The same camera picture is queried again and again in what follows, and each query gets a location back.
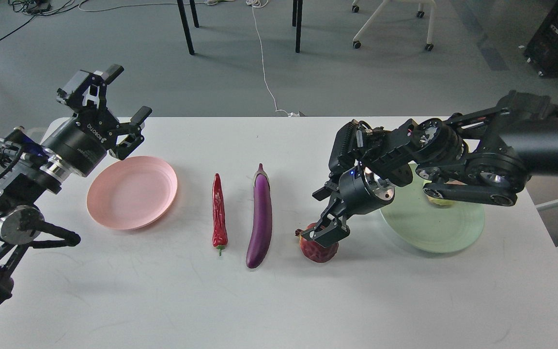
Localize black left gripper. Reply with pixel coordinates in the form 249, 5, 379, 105
42, 64, 153, 177

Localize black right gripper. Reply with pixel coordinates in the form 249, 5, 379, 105
301, 166, 396, 248

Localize red pomegranate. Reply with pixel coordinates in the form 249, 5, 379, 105
294, 228, 340, 263

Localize purple eggplant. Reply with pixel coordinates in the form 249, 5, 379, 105
246, 163, 273, 269

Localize red chili pepper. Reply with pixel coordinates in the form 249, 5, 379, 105
211, 173, 228, 256

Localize green pink peach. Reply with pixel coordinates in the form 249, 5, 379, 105
425, 180, 465, 207

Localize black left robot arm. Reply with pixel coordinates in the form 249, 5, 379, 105
0, 64, 152, 305

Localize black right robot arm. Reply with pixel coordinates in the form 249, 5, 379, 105
300, 91, 558, 248

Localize pink plate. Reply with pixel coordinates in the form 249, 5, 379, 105
86, 156, 179, 230

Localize green plate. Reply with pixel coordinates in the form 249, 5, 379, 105
380, 175, 485, 254

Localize white rolling chair base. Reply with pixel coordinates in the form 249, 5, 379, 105
351, 0, 438, 52

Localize black table legs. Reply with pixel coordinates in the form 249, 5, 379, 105
176, 0, 305, 56

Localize black cables on floor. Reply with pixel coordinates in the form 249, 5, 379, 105
0, 0, 83, 57

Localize white cable on floor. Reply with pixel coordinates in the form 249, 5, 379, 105
246, 0, 300, 118

